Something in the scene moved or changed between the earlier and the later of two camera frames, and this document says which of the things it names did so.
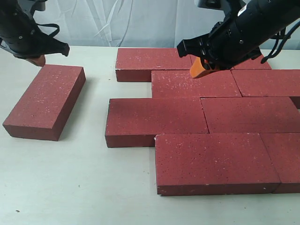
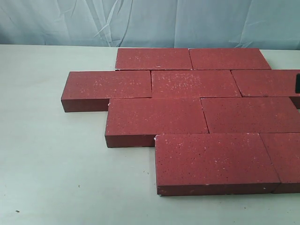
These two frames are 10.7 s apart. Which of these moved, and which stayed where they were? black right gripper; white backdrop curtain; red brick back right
Moved: black right gripper
Stayed: red brick back right; white backdrop curtain
